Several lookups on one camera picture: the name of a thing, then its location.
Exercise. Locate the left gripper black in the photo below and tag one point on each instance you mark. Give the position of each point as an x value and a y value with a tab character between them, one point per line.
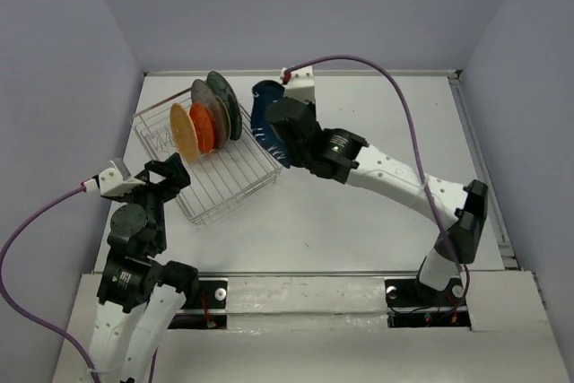
178	177

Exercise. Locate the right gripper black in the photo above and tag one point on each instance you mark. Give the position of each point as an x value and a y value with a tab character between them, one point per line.
312	105

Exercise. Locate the dark blue leaf dish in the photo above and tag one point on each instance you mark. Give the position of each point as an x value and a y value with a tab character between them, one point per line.
265	93

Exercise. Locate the woven bamboo plate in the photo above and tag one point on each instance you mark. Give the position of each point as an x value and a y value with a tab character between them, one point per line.
183	133

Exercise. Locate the orange plate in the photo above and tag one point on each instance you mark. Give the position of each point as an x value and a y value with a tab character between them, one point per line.
203	126

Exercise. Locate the cream patterned small plate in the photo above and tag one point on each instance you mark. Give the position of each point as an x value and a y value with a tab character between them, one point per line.
228	125

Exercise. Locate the teal glazed plate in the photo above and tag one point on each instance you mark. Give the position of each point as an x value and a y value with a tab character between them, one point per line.
220	86

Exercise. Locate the grey deer plate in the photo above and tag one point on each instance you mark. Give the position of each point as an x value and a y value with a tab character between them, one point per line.
202	94

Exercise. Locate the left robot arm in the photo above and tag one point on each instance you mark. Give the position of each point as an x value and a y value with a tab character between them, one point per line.
137	296

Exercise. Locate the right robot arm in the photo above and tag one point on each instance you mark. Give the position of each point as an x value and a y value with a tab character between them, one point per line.
459	210

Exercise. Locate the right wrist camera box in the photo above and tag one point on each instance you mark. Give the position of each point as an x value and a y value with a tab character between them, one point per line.
299	84

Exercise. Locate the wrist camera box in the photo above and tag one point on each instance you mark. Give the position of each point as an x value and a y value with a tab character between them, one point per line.
299	84
115	180

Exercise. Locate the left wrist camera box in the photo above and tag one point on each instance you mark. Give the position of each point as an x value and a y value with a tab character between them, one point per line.
115	180

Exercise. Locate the wire dish rack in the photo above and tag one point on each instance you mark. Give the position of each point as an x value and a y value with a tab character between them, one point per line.
221	179

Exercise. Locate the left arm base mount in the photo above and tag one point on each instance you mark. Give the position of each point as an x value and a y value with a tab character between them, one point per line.
207	310

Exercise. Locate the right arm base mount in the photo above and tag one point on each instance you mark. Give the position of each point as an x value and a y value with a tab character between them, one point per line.
410	305

